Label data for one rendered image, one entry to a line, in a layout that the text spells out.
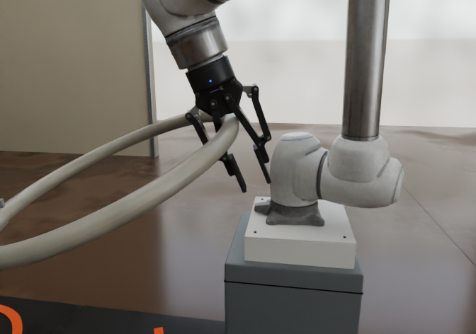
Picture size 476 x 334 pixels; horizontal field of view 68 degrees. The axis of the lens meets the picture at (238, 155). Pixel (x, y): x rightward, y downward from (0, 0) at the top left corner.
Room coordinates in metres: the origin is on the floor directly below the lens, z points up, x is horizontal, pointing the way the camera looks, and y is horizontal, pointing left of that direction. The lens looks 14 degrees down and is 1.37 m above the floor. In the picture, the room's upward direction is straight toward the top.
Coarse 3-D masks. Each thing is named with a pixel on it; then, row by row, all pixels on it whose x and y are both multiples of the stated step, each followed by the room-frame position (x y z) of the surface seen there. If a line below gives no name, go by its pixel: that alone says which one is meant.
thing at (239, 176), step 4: (232, 156) 0.61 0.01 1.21; (232, 160) 0.60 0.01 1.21; (232, 164) 0.60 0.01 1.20; (236, 164) 0.61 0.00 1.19; (232, 168) 0.60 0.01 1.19; (236, 168) 0.60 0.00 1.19; (236, 172) 0.60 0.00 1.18; (240, 172) 0.63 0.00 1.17; (236, 176) 0.60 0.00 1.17; (240, 176) 0.60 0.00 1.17; (240, 180) 0.60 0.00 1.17; (240, 184) 0.60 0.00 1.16; (244, 184) 0.62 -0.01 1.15; (244, 188) 0.60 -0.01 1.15
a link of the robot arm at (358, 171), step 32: (352, 0) 0.94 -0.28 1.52; (384, 0) 0.91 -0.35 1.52; (352, 32) 0.94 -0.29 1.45; (384, 32) 0.92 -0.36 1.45; (352, 64) 0.94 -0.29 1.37; (384, 64) 0.95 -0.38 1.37; (352, 96) 0.94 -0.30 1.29; (352, 128) 0.94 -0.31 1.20; (352, 160) 0.92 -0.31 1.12; (384, 160) 0.92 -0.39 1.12; (320, 192) 0.98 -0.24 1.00; (352, 192) 0.92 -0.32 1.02; (384, 192) 0.89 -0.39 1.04
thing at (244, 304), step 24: (240, 240) 1.07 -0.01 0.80; (240, 264) 0.93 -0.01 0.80; (264, 264) 0.92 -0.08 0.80; (288, 264) 0.92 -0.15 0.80; (240, 288) 0.92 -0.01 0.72; (264, 288) 0.91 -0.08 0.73; (288, 288) 0.90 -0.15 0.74; (312, 288) 0.89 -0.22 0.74; (336, 288) 0.88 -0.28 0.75; (360, 288) 0.87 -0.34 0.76; (240, 312) 0.92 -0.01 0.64; (264, 312) 0.91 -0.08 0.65; (288, 312) 0.90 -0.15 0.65; (312, 312) 0.89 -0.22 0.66; (336, 312) 0.88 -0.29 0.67; (360, 312) 0.88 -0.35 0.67
